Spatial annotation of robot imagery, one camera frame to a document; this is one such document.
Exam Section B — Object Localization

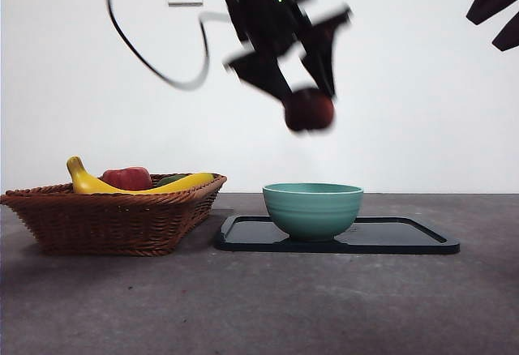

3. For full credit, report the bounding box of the dark red plum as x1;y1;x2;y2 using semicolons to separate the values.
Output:
283;89;337;133

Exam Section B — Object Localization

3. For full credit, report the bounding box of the teal ribbed bowl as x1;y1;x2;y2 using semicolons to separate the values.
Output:
262;182;365;243

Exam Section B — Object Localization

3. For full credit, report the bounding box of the red apple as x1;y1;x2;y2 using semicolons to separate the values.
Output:
101;167;154;191

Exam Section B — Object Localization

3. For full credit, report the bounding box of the dark rectangular tray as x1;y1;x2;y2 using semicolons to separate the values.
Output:
213;215;461;255

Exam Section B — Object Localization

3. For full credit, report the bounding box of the yellow banana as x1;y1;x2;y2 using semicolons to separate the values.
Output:
66;156;216;196

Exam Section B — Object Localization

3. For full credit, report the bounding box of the brown wicker basket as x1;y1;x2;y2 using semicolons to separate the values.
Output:
0;173;228;257

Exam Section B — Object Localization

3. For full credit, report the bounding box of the thin black cable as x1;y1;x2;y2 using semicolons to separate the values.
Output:
105;0;234;91

